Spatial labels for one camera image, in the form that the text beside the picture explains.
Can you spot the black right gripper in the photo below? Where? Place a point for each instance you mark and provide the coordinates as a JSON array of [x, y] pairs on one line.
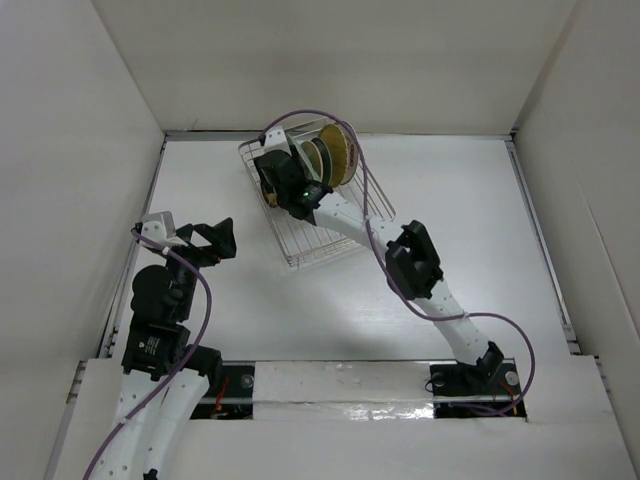
[[262, 177]]

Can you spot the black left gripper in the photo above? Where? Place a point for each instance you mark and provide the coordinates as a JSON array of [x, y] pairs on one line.
[[220, 238]]

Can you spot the cream plate small motifs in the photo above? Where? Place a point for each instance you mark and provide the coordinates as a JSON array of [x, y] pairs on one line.
[[313, 154]]

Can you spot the yellow woven bamboo plate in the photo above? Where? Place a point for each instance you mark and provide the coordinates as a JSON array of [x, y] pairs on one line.
[[334, 138]]

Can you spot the yellow black rimmed plate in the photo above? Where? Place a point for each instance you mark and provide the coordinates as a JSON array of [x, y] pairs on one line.
[[268, 193]]

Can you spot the blue patterned round plate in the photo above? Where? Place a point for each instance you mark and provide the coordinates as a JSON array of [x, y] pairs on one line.
[[326, 160]]

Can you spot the white plate red characters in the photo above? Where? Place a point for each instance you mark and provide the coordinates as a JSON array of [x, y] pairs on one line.
[[352, 154]]

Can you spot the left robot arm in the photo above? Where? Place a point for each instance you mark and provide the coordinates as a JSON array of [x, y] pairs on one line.
[[166, 370]]

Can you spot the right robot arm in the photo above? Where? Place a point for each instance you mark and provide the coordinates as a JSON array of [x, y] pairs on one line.
[[405, 253]]

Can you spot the silver wire dish rack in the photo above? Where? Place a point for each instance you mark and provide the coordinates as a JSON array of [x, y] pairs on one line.
[[300, 242]]

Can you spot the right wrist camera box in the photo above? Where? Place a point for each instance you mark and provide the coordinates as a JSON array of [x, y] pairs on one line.
[[276, 139]]

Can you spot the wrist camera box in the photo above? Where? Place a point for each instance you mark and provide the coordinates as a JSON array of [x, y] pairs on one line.
[[159, 228], [276, 139]]

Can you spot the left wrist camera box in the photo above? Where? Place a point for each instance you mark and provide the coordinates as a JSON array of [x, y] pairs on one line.
[[159, 228]]

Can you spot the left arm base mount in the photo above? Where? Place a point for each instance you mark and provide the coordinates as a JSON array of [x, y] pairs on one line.
[[232, 397]]

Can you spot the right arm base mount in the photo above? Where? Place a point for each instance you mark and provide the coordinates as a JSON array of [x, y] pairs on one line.
[[455, 397]]

